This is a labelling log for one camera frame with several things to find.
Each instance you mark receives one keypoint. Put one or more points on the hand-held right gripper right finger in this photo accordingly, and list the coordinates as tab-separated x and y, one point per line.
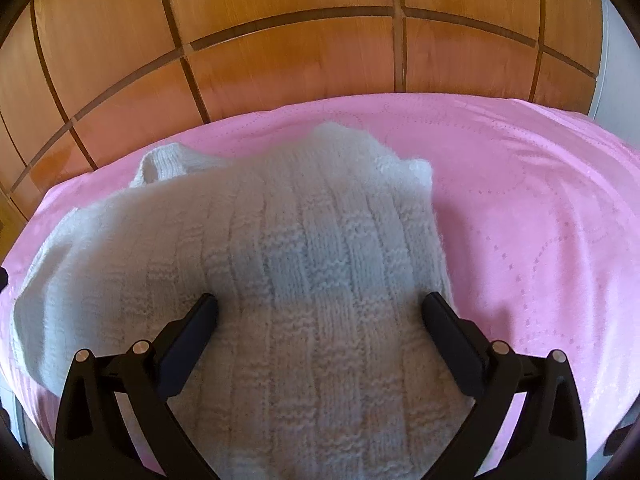
457	356

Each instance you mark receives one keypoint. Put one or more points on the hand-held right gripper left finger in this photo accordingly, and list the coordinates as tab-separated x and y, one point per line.
184	356

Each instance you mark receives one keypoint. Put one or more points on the pink bedspread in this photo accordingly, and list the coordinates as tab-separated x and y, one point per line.
530	210

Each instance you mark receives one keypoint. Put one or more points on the white knit sweater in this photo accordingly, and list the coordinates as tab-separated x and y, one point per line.
310	260

